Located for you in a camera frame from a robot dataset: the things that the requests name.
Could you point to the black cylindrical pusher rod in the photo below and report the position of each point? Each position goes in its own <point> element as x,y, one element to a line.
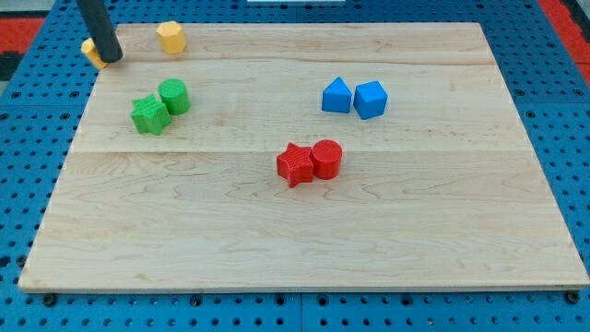
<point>100,28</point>

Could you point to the yellow hexagon block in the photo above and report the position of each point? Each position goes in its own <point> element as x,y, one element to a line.
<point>171,37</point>

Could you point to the yellow pentagon block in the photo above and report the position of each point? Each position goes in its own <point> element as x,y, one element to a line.
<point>89,49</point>

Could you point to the green cylinder block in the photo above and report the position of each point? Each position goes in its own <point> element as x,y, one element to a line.
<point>174,95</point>

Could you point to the green star block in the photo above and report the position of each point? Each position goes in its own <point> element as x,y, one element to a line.
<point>150,115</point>

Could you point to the red star block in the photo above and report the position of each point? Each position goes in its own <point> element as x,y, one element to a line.
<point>295,164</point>

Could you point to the blue triangle block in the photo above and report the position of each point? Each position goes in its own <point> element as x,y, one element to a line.
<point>336,97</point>

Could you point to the red cylinder block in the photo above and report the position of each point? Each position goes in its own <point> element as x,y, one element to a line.
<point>327,156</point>

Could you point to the light wooden board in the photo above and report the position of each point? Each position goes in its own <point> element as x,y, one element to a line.
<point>443,192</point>

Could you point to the blue cube block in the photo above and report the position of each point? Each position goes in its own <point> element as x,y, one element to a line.
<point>370,100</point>

